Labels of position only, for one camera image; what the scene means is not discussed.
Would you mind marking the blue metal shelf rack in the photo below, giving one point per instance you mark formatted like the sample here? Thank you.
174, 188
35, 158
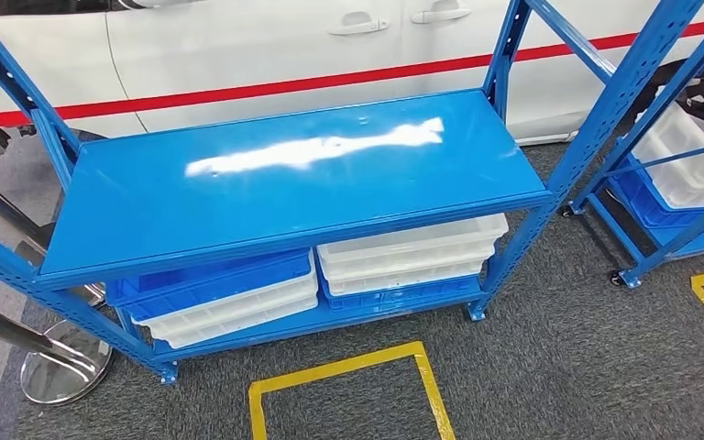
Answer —
267, 182
631, 273

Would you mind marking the white plastic crate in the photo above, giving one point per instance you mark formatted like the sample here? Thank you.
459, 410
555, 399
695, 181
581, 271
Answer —
230, 316
406, 255
692, 170

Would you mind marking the blue plastic crate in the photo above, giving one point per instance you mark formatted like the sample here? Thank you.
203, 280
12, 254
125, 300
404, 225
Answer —
206, 279
643, 206

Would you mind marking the white car with red stripe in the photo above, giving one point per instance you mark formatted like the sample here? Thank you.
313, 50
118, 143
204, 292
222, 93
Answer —
236, 48

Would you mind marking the chrome stanchion post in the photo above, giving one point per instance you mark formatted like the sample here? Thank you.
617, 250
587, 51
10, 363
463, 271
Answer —
63, 364
0, 206

